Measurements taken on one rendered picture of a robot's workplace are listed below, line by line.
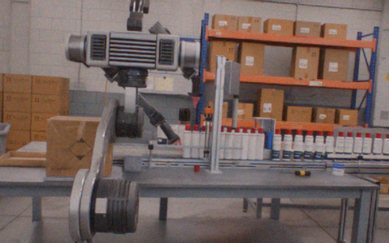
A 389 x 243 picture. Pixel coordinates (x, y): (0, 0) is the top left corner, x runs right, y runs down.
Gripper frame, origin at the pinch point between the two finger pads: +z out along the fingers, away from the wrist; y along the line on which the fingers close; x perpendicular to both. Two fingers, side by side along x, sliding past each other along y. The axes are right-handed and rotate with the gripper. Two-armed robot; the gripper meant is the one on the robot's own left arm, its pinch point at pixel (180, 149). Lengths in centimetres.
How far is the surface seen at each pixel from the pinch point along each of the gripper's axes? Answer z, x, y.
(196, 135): -2.3, -12.4, -2.6
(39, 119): -65, 119, 318
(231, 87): -17.0, -43.3, -17.0
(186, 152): 3.2, -1.6, -2.7
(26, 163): -46, 73, -11
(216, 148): 7.4, -16.5, -17.0
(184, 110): -14.4, -17.9, 24.8
